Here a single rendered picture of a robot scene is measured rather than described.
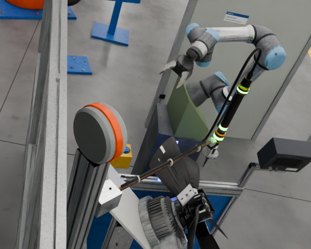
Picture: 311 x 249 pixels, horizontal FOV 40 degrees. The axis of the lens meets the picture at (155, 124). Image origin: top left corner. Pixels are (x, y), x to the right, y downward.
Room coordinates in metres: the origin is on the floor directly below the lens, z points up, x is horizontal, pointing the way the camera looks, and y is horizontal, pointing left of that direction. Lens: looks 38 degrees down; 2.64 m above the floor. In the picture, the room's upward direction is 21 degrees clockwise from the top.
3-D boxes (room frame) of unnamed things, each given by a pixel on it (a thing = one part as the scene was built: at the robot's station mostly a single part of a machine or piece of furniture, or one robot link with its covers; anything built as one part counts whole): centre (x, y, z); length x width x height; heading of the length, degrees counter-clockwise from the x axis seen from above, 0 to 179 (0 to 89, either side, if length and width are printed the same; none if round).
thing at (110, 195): (0.92, 0.08, 1.55); 0.10 x 0.07 x 0.08; 147
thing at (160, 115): (2.19, -0.14, 0.50); 0.30 x 0.30 x 1.00; 16
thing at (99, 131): (0.84, 0.13, 1.88); 0.17 x 0.15 x 0.16; 22
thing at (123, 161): (1.67, 0.14, 1.02); 0.16 x 0.10 x 0.11; 112
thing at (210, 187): (1.82, -0.22, 0.82); 0.90 x 0.04 x 0.08; 112
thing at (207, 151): (1.44, -0.26, 1.50); 0.09 x 0.07 x 0.10; 147
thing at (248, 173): (1.98, -0.62, 0.96); 0.03 x 0.03 x 0.20; 22
